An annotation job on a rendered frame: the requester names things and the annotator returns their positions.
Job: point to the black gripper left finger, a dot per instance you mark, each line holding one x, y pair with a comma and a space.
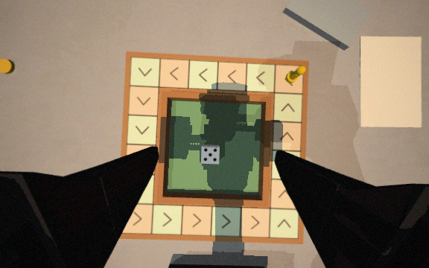
79, 217

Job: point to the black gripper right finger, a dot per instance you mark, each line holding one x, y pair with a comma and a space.
351, 223

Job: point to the grey die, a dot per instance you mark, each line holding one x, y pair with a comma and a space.
210, 154

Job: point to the olive yellow game pawn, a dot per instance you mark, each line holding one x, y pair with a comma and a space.
292, 76

